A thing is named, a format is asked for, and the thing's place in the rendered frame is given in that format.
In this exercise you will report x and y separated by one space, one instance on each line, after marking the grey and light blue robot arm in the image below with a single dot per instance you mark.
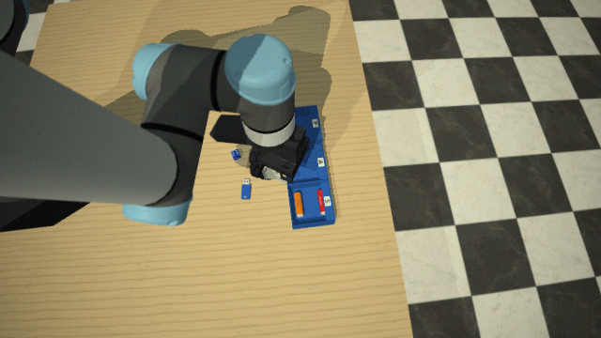
57 144

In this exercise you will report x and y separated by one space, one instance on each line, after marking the red aa battery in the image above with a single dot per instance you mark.
320 201

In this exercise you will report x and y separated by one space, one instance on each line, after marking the blue bin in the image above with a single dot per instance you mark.
311 176

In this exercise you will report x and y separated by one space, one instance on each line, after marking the orange battery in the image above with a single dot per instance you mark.
298 204

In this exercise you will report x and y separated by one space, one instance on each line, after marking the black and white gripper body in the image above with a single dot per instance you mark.
284 158

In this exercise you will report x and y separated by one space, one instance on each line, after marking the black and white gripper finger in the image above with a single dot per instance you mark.
264 173

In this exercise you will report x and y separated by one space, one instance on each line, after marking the blue die with white pips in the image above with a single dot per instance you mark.
235 154

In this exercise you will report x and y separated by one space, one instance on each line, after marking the blue usb stick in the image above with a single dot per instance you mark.
246 189

